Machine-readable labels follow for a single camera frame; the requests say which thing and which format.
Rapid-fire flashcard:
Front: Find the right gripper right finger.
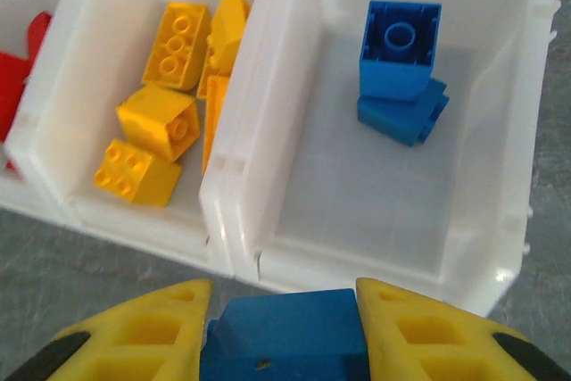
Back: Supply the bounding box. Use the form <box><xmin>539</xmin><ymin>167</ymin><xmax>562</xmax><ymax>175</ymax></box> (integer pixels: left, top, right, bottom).
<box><xmin>355</xmin><ymin>277</ymin><xmax>571</xmax><ymax>381</ymax></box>

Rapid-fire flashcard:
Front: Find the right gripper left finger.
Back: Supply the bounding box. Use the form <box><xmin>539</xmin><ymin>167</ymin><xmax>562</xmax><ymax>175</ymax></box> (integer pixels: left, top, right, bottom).
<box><xmin>2</xmin><ymin>277</ymin><xmax>214</xmax><ymax>381</ymax></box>

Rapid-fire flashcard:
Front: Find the blue lego brick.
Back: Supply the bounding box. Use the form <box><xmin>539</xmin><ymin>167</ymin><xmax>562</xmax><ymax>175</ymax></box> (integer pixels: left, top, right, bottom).
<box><xmin>198</xmin><ymin>287</ymin><xmax>372</xmax><ymax>381</ymax></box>
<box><xmin>356</xmin><ymin>78</ymin><xmax>451</xmax><ymax>148</ymax></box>
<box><xmin>359</xmin><ymin>0</ymin><xmax>443</xmax><ymax>101</ymax></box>

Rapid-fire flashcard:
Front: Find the tall yellow lego brick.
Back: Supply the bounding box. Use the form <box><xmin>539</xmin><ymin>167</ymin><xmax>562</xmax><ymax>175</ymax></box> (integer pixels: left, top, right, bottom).
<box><xmin>115</xmin><ymin>84</ymin><xmax>201</xmax><ymax>163</ymax></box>

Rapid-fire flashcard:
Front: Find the red lego brick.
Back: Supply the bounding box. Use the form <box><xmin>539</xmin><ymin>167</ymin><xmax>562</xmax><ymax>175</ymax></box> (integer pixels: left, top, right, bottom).
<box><xmin>0</xmin><ymin>51</ymin><xmax>35</xmax><ymax>144</ymax></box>
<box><xmin>26</xmin><ymin>10</ymin><xmax>54</xmax><ymax>61</ymax></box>

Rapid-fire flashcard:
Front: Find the square yellow lego brick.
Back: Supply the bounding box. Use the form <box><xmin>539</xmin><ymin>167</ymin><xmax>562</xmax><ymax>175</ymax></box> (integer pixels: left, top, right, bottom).
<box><xmin>92</xmin><ymin>138</ymin><xmax>183</xmax><ymax>208</ymax></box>

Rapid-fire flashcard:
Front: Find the long yellow lego brick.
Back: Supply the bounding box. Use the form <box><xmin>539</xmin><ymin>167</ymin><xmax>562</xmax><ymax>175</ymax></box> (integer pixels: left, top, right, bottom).
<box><xmin>141</xmin><ymin>1</ymin><xmax>211</xmax><ymax>90</ymax></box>

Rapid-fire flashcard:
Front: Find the yellow sloped lego brick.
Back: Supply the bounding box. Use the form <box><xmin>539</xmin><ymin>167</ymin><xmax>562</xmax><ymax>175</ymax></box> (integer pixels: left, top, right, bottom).
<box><xmin>205</xmin><ymin>0</ymin><xmax>251</xmax><ymax>77</ymax></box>

